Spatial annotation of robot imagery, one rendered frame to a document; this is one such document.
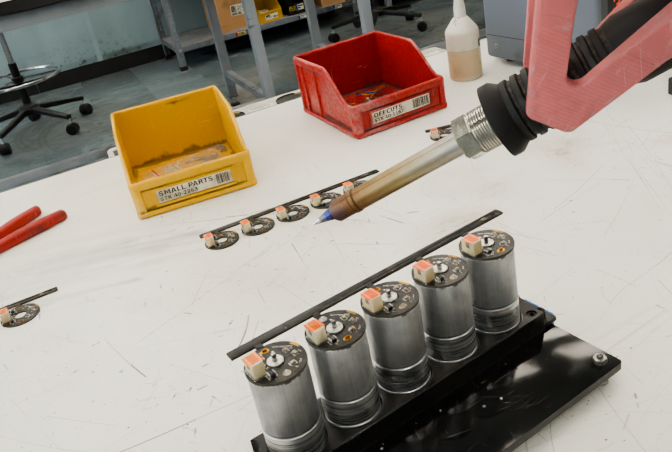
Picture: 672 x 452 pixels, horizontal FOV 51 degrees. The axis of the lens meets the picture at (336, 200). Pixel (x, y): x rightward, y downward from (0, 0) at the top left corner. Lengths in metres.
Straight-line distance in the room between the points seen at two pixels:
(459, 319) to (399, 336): 0.03
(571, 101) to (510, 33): 0.55
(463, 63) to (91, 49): 4.10
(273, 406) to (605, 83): 0.16
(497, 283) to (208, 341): 0.17
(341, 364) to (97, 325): 0.22
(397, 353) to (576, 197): 0.23
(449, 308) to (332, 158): 0.32
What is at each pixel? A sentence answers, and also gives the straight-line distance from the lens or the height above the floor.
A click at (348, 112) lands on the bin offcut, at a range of 0.63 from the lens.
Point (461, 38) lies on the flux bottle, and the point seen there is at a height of 0.79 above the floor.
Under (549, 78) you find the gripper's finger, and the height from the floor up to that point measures 0.91.
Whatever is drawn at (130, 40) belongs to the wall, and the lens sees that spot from 4.76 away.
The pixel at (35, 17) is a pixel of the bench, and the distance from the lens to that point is 2.61.
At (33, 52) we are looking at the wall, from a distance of 4.71.
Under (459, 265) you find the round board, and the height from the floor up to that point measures 0.81.
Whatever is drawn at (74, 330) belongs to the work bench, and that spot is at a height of 0.75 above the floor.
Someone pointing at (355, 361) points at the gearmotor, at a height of 0.80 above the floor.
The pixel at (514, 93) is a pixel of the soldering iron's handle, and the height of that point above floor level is 0.91.
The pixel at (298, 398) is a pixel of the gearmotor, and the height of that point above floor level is 0.80.
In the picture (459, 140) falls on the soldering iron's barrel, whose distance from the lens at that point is 0.23.
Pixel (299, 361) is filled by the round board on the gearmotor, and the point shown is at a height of 0.81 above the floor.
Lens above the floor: 0.98
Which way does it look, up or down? 26 degrees down
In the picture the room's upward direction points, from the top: 12 degrees counter-clockwise
